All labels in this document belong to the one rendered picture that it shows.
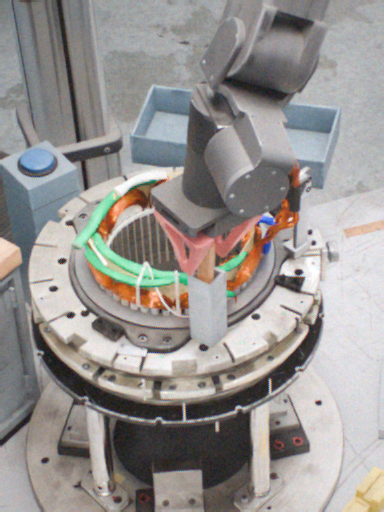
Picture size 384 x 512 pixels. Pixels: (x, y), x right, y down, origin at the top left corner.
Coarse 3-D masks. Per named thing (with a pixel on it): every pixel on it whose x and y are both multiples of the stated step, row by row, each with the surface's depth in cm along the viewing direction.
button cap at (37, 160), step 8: (32, 152) 166; (40, 152) 166; (48, 152) 166; (24, 160) 165; (32, 160) 165; (40, 160) 165; (48, 160) 165; (24, 168) 165; (32, 168) 164; (40, 168) 164; (48, 168) 164
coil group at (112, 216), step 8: (128, 192) 145; (136, 192) 145; (128, 200) 145; (136, 200) 146; (144, 200) 147; (112, 208) 144; (120, 208) 145; (144, 208) 148; (112, 216) 144; (112, 224) 144
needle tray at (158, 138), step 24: (168, 96) 172; (144, 120) 169; (168, 120) 173; (288, 120) 170; (312, 120) 169; (336, 120) 165; (144, 144) 165; (168, 144) 164; (312, 144) 168; (336, 144) 168; (312, 168) 161
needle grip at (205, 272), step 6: (210, 252) 126; (204, 258) 127; (210, 258) 127; (204, 264) 127; (210, 264) 127; (198, 270) 128; (204, 270) 128; (210, 270) 128; (198, 276) 129; (204, 276) 128; (210, 276) 129; (204, 282) 129; (210, 282) 129
